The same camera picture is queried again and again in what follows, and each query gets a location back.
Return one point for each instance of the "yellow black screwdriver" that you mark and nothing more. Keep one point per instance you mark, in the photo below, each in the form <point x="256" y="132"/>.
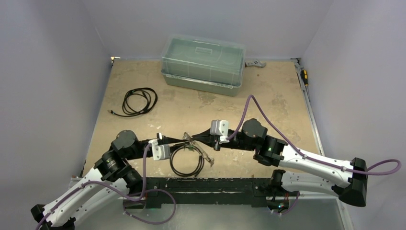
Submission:
<point x="304" y="77"/>

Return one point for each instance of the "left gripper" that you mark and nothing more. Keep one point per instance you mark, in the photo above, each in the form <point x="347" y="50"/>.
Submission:
<point x="171" y="140"/>

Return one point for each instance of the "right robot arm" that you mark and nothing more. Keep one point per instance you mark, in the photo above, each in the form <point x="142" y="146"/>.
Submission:
<point x="302" y="170"/>

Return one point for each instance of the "silver adjustable wrench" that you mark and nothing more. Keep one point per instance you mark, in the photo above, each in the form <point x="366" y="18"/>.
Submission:
<point x="255" y="63"/>

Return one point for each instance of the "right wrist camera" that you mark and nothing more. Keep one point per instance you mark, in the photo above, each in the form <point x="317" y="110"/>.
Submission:
<point x="220" y="128"/>

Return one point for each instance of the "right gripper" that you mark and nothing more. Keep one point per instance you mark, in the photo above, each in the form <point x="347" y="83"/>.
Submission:
<point x="215" y="138"/>

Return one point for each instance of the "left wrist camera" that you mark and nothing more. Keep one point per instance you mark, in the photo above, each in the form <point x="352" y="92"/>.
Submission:
<point x="159" y="151"/>

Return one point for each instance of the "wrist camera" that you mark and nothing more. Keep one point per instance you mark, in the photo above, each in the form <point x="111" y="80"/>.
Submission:
<point x="159" y="151"/>
<point x="220" y="128"/>

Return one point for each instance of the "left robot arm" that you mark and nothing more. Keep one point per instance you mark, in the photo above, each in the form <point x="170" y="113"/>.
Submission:
<point x="111" y="177"/>

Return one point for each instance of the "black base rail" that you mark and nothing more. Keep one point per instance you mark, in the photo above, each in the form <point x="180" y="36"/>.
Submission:
<point x="255" y="192"/>

